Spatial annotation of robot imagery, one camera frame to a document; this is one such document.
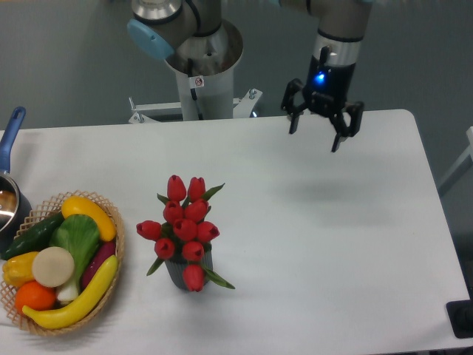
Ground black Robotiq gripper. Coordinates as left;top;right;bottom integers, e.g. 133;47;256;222
281;57;364;152

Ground red tulip bouquet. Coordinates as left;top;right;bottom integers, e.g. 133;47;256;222
136;175;235;292

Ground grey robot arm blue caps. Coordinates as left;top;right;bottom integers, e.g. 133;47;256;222
127;1;372;151

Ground dark grey ribbed vase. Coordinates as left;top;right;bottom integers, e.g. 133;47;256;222
165;251;213;291

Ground black device at table edge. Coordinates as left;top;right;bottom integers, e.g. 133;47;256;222
446;300;472;339

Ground purple eggplant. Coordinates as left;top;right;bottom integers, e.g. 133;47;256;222
81;241;115;290

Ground yellow squash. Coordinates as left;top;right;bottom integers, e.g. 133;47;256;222
61;195;117;242

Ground green bok choy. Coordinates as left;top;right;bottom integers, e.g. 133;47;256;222
49;214;100;305

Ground woven wicker basket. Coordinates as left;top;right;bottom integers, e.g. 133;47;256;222
1;191;125;337

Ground dark green cucumber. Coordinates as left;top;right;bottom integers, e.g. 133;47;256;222
1;213;64;260

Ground beige round disc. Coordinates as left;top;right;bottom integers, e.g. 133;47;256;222
32;246;75;288

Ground yellow banana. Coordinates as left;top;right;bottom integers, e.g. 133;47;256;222
22;255;118;330

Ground yellow bell pepper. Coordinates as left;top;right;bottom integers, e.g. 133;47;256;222
2;251;39;288

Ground orange fruit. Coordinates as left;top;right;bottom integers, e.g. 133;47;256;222
15;281;56;315

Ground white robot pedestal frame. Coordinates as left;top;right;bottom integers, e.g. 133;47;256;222
128;66;263;124

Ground white frame at right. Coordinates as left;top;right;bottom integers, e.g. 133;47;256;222
438;126;472;197

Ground blue handled saucepan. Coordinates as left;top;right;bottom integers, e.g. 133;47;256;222
1;106;31;254

